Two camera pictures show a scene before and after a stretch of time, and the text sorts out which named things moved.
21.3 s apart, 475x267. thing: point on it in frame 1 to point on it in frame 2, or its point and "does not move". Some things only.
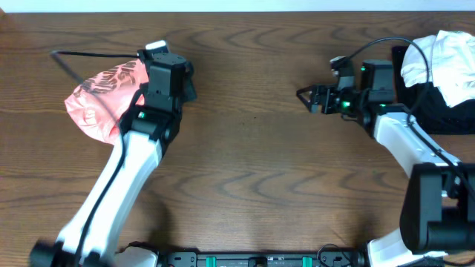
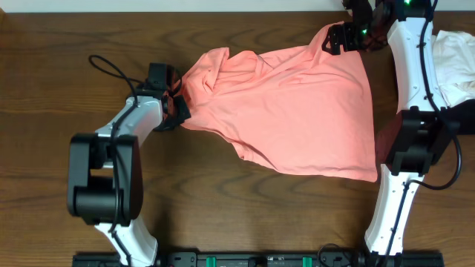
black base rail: [281, 259] does not move
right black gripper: [328, 91] to [346, 30]
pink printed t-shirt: [99, 101] to [302, 108]
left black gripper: [188, 93] to [179, 101]
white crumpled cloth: [451, 57] does not move
